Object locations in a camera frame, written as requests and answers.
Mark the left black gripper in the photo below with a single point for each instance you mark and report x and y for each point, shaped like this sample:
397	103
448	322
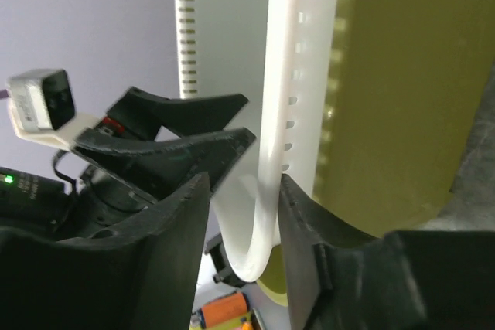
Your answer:
129	170

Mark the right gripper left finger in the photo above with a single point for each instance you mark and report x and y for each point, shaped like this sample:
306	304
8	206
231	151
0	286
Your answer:
141	273

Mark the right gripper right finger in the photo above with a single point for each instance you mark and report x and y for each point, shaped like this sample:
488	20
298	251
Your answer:
309	235

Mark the white perforated rectangular basket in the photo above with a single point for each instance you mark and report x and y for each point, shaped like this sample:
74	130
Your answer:
277	54

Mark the olive green rectangular basket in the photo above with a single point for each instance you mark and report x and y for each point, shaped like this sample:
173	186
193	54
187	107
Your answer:
381	98

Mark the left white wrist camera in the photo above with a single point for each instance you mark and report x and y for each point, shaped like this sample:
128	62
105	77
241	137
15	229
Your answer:
42	110

